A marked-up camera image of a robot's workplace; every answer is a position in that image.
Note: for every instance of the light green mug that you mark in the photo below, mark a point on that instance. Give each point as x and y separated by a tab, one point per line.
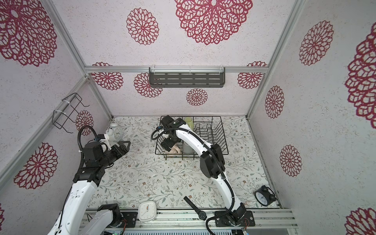
189	122

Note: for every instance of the white square clock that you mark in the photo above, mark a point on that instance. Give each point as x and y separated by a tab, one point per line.
147	211

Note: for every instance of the pink lilac mug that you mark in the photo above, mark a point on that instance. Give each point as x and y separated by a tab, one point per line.
175	150

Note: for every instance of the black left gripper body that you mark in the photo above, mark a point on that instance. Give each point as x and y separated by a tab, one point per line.
114	153

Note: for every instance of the black twin-bell alarm clock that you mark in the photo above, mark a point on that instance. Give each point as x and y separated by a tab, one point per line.
265	196

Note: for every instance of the grey cream mug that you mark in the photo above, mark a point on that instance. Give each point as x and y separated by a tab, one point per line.
187	150

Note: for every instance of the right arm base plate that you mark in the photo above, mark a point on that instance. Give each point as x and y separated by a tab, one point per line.
247	221

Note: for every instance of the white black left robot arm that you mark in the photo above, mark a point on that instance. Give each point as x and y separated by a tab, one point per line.
96	156

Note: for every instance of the black wire dish rack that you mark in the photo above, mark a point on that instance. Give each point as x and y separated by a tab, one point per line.
208	133

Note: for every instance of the black wire wall holder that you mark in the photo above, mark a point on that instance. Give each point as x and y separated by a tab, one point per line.
71	103

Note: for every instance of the grey wall shelf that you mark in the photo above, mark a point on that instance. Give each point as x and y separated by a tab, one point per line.
186	78

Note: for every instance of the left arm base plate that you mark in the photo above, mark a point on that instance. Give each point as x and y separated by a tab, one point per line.
128	219

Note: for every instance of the black wristwatch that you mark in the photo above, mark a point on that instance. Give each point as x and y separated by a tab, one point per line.
201	214

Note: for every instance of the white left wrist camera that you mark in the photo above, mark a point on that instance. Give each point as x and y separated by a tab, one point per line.
104	142

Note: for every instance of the white twin-bell alarm clock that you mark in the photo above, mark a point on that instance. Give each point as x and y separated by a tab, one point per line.
114	132

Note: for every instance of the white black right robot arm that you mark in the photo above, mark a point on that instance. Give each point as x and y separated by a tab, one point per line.
212	165

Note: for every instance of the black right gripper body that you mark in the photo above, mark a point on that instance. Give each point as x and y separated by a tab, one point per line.
169	142

